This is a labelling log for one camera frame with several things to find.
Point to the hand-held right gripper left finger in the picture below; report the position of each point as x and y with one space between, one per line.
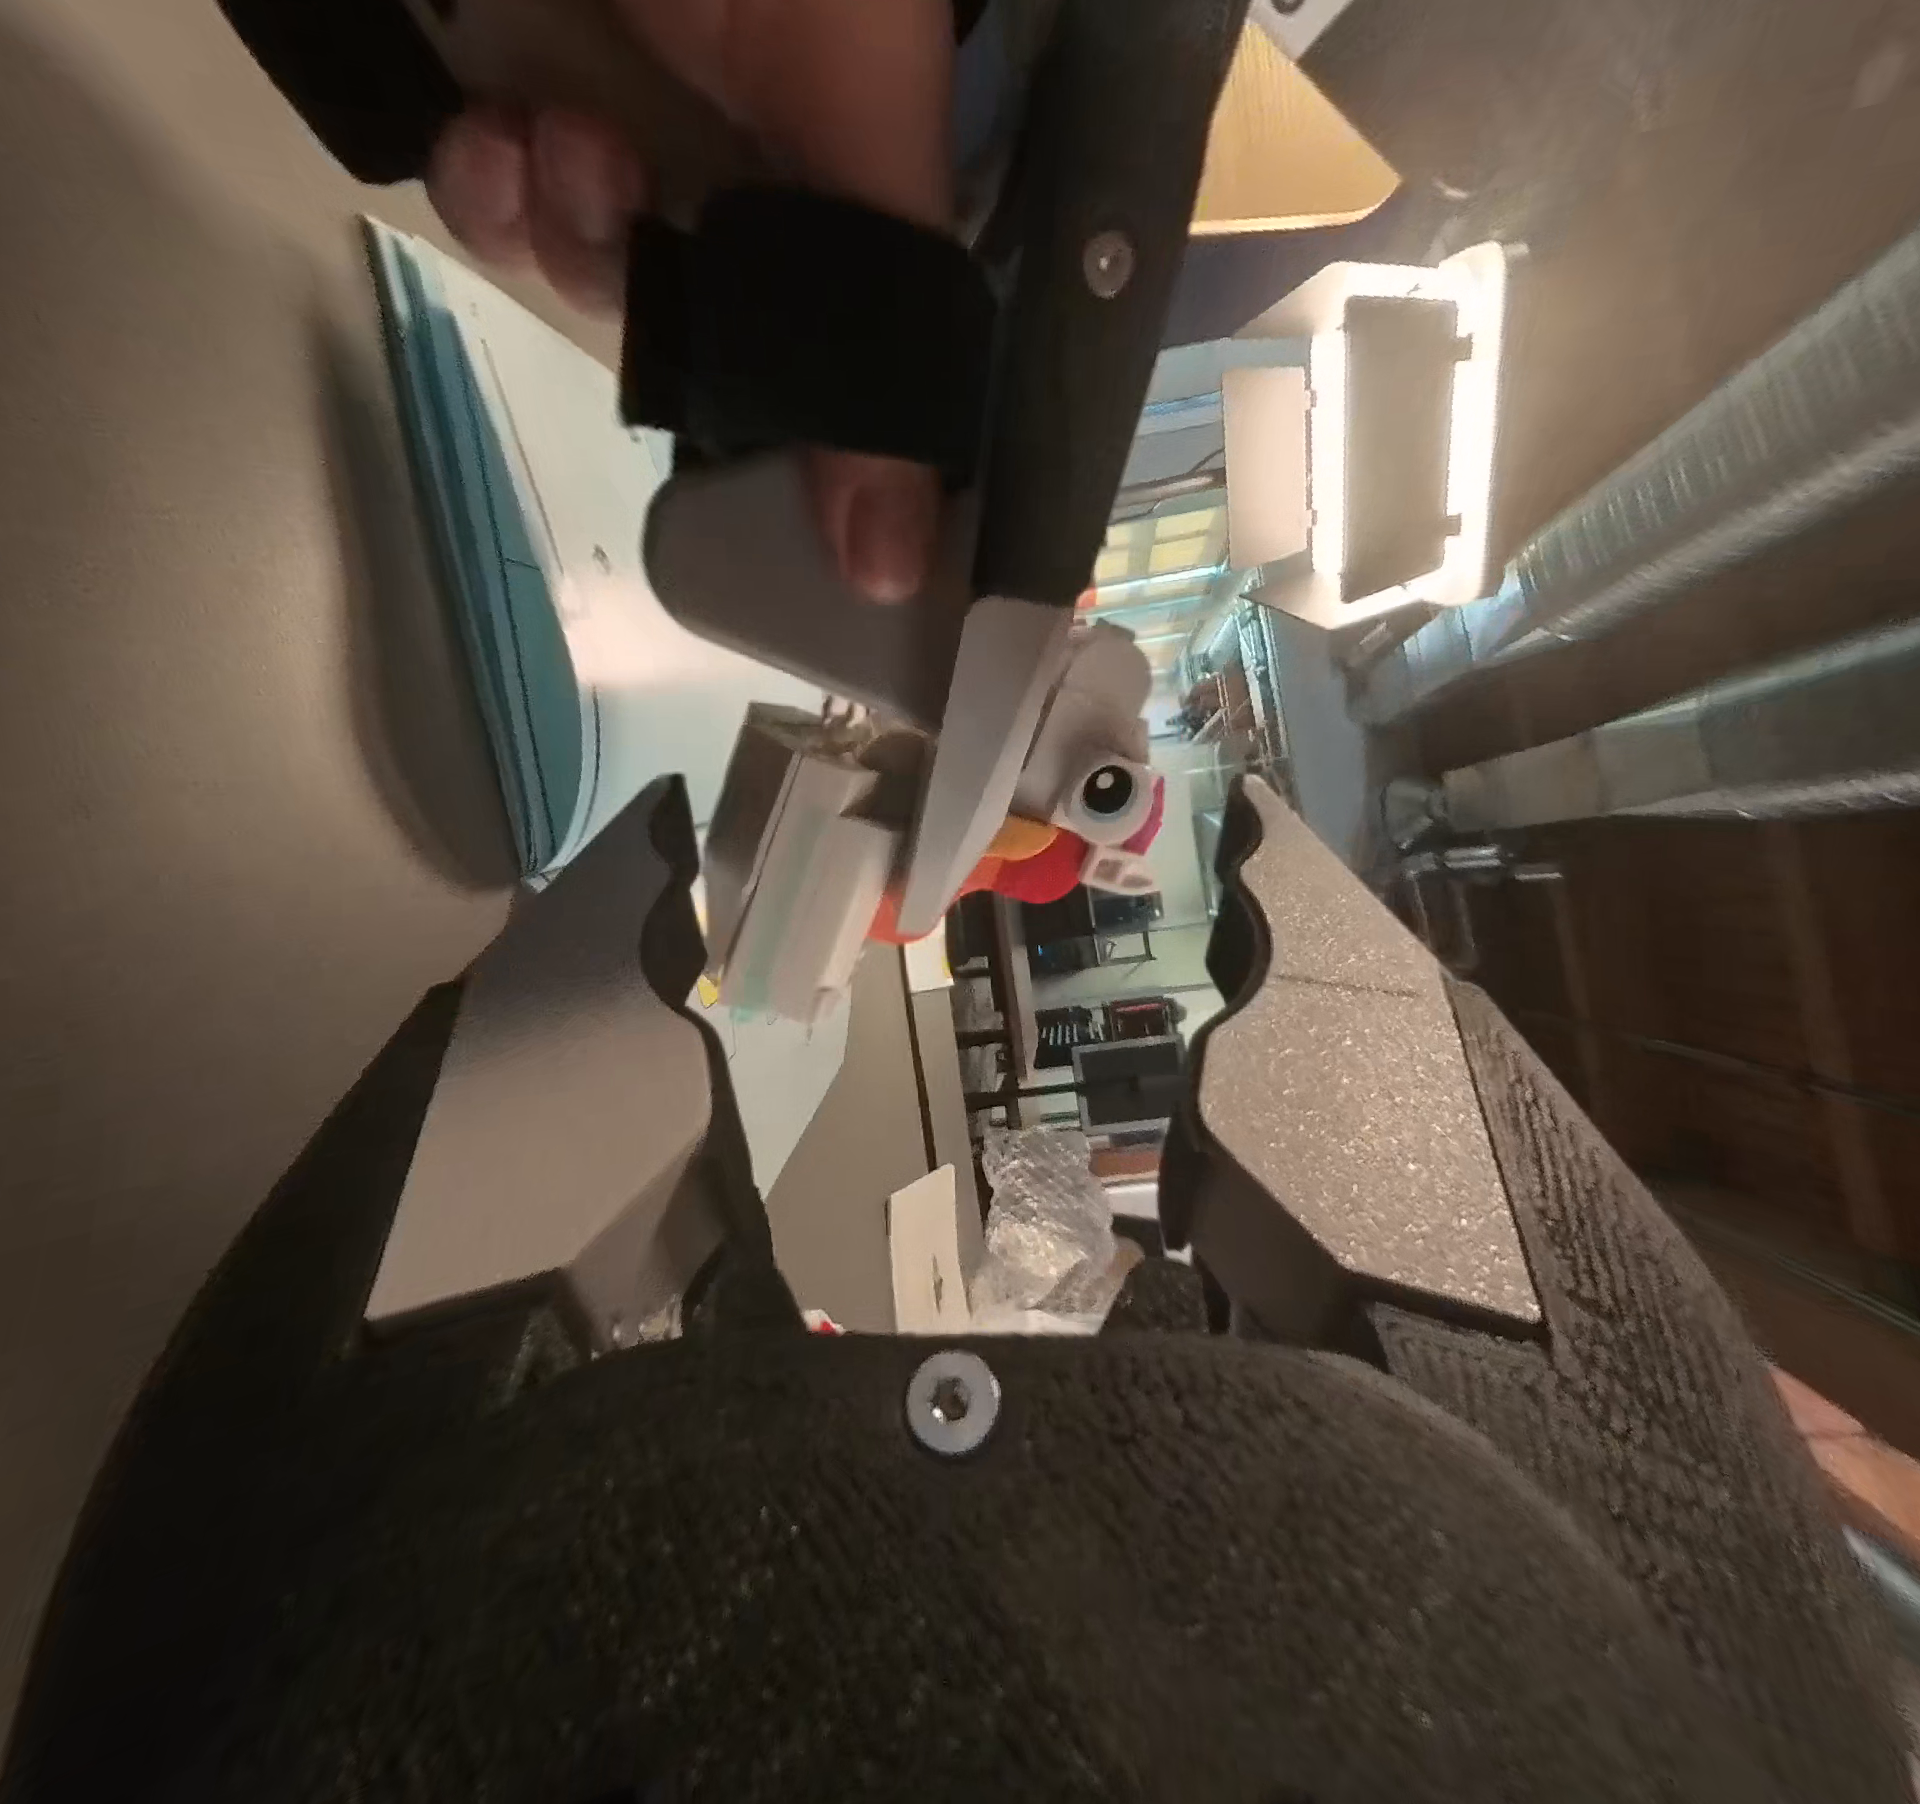
556 1116

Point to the white lego animal model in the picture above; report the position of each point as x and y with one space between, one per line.
796 875

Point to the person's left hand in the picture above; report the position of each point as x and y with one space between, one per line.
718 33

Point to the open light blue booklet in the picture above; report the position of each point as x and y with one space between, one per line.
566 484

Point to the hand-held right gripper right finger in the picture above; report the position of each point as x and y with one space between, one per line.
1353 1131

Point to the wooden beam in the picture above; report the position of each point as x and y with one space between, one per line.
1726 1008

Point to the white closed booklet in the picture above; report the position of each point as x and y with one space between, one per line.
927 1251

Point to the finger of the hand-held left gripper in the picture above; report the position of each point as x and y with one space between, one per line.
981 739

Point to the black monitor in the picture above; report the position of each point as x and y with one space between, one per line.
1125 1082

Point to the light wooden chair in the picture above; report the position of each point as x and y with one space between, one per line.
1292 166

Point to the silver ventilation duct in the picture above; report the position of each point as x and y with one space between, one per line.
1726 484

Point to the white ceiling lamp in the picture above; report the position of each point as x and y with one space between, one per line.
1401 424

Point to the bubble wrap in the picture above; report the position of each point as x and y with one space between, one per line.
1044 1221

